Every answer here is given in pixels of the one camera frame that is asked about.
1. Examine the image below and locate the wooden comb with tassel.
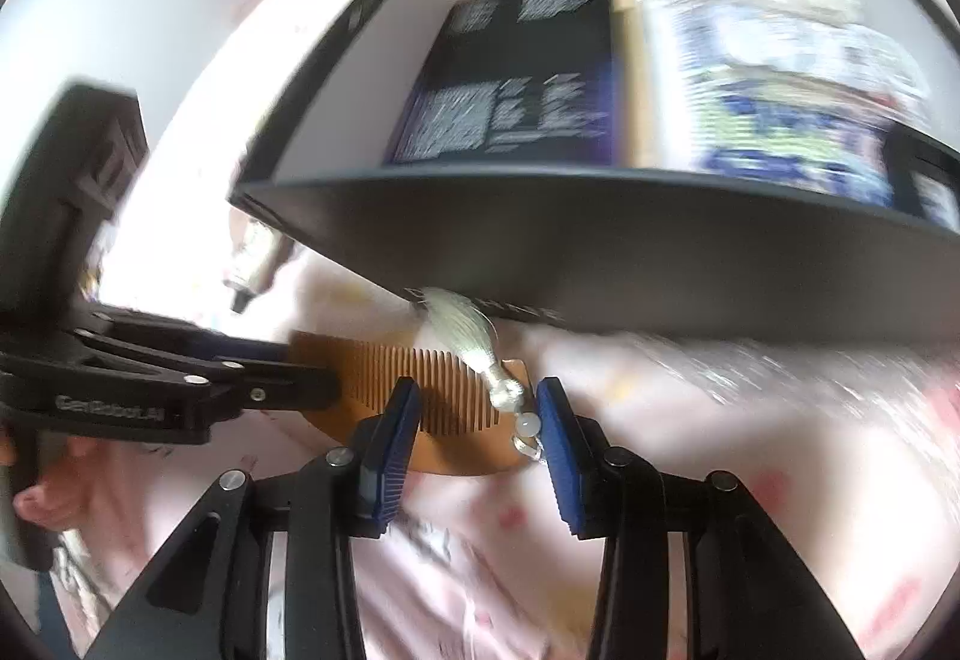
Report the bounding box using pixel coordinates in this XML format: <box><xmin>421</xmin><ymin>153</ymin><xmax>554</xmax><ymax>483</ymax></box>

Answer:
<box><xmin>289</xmin><ymin>287</ymin><xmax>545</xmax><ymax>479</ymax></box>

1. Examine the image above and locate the small silver tube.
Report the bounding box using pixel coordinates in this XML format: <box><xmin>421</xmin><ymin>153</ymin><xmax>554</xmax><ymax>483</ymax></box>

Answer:
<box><xmin>223</xmin><ymin>217</ymin><xmax>295</xmax><ymax>316</ymax></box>

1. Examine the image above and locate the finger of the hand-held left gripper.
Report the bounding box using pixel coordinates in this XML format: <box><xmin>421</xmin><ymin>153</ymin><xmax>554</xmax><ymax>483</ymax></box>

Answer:
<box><xmin>90</xmin><ymin>304</ymin><xmax>293</xmax><ymax>367</ymax></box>
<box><xmin>176</xmin><ymin>360</ymin><xmax>343</xmax><ymax>418</ymax></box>

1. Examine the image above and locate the black book with white text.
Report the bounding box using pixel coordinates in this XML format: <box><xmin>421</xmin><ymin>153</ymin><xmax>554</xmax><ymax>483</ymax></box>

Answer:
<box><xmin>385</xmin><ymin>0</ymin><xmax>625</xmax><ymax>167</ymax></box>

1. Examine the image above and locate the tan cardboard box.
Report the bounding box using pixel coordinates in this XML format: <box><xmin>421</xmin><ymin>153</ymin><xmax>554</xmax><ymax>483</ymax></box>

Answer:
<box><xmin>611</xmin><ymin>0</ymin><xmax>655</xmax><ymax>167</ymax></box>

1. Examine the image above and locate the blue and white patterned packet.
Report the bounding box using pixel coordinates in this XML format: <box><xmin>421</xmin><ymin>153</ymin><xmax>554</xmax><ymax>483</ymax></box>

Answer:
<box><xmin>637</xmin><ymin>0</ymin><xmax>940</xmax><ymax>205</ymax></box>

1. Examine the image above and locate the small black labelled box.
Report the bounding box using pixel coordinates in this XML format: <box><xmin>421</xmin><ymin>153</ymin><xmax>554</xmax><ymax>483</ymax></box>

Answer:
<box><xmin>885</xmin><ymin>131</ymin><xmax>960</xmax><ymax>227</ymax></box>

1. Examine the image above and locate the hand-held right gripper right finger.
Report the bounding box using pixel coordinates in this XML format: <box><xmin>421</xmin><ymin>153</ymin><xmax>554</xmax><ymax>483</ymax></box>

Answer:
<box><xmin>535</xmin><ymin>376</ymin><xmax>865</xmax><ymax>660</ymax></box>

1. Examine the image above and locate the person's left hand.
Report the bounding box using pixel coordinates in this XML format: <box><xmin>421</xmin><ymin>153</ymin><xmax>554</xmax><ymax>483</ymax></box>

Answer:
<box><xmin>11</xmin><ymin>439</ymin><xmax>95</xmax><ymax>535</ymax></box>

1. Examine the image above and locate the pink printed blanket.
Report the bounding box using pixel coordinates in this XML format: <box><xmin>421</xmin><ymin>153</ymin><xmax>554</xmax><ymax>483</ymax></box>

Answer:
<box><xmin>41</xmin><ymin>0</ymin><xmax>960</xmax><ymax>660</ymax></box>

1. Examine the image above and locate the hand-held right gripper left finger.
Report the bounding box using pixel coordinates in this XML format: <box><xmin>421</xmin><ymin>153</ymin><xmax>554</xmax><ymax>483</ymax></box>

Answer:
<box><xmin>79</xmin><ymin>377</ymin><xmax>422</xmax><ymax>660</ymax></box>

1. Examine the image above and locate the black storage box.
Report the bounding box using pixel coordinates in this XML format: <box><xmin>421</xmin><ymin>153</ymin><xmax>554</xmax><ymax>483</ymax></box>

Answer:
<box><xmin>229</xmin><ymin>0</ymin><xmax>960</xmax><ymax>352</ymax></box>

